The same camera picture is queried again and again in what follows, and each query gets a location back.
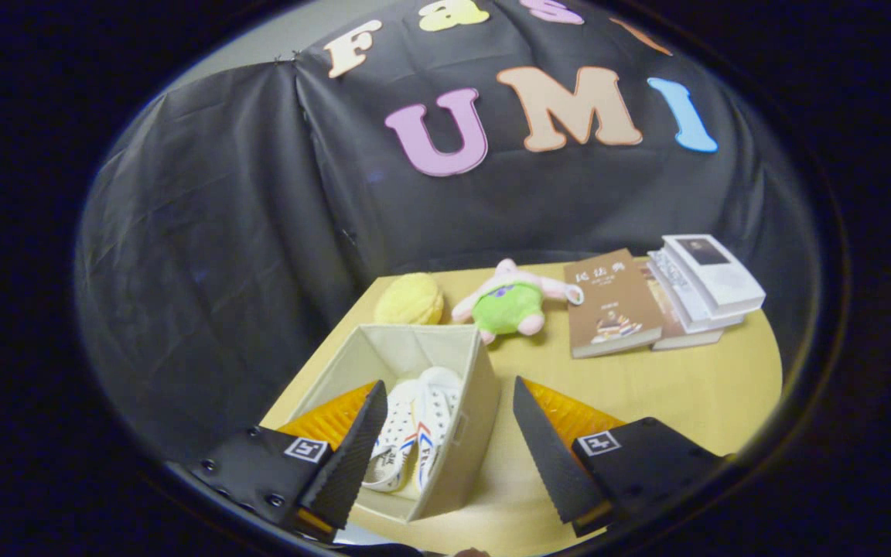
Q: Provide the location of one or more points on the brown illustrated book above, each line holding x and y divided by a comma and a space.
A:
612, 302

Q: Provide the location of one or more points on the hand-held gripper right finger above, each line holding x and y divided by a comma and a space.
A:
546, 456

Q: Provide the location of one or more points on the yellow plush toy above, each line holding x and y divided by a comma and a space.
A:
408, 300

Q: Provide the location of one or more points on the white canvas shoe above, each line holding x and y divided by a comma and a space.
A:
438, 402
399, 418

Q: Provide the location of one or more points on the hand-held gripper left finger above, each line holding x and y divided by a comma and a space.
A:
353, 456

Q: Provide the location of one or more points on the green and pink plush toy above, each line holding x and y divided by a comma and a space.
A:
507, 309

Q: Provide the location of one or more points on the beige fabric storage box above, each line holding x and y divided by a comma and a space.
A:
476, 418

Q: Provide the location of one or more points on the white patterned book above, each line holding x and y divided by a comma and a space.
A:
681, 294

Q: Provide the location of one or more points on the black backdrop cloth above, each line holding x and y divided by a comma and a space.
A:
221, 232

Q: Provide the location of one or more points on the white book with portrait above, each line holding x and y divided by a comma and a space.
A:
724, 282

